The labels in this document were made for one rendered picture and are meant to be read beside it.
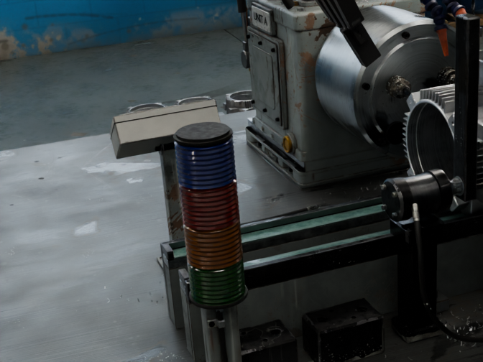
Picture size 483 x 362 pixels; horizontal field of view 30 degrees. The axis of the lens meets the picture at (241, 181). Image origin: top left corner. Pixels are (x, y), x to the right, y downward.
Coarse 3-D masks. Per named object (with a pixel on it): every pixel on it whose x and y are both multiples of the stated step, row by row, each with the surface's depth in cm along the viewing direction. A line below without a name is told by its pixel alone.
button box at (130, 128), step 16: (144, 112) 144; (160, 112) 144; (176, 112) 145; (192, 112) 146; (208, 112) 146; (112, 128) 145; (128, 128) 142; (144, 128) 143; (160, 128) 144; (176, 128) 144; (128, 144) 142; (144, 144) 144
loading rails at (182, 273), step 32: (256, 224) 138; (288, 224) 140; (320, 224) 139; (352, 224) 140; (384, 224) 142; (448, 224) 134; (480, 224) 136; (256, 256) 136; (288, 256) 127; (320, 256) 128; (352, 256) 130; (384, 256) 132; (448, 256) 136; (480, 256) 138; (256, 288) 126; (288, 288) 128; (320, 288) 130; (352, 288) 132; (384, 288) 134; (448, 288) 138; (480, 288) 140; (192, 320) 124; (256, 320) 128; (288, 320) 130; (192, 352) 128
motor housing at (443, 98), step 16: (432, 96) 134; (448, 96) 133; (480, 96) 132; (416, 112) 141; (432, 112) 143; (448, 112) 132; (480, 112) 132; (416, 128) 144; (432, 128) 145; (448, 128) 146; (416, 144) 145; (432, 144) 146; (448, 144) 146; (480, 144) 130; (416, 160) 145; (432, 160) 145; (448, 160) 146; (480, 160) 130; (448, 176) 144; (480, 176) 131
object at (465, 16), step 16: (464, 16) 116; (464, 32) 115; (480, 32) 116; (464, 48) 116; (464, 64) 117; (464, 80) 118; (464, 96) 118; (464, 112) 119; (464, 128) 120; (464, 144) 121; (464, 160) 121; (464, 176) 122; (464, 192) 123
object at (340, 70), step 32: (384, 32) 154; (416, 32) 154; (448, 32) 156; (320, 64) 167; (352, 64) 156; (384, 64) 153; (416, 64) 155; (448, 64) 157; (320, 96) 169; (352, 96) 155; (384, 96) 155; (352, 128) 161; (384, 128) 157
